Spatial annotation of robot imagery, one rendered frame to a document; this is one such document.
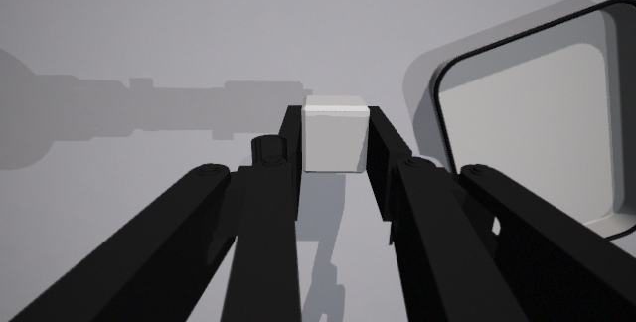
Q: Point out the white tray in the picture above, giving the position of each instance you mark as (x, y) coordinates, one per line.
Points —
(555, 111)

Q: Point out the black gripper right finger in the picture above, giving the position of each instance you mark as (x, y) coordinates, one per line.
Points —
(555, 267)

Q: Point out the light grey cube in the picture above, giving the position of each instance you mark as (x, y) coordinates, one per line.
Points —
(334, 134)

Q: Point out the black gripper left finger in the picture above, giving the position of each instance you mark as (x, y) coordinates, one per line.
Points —
(154, 268)

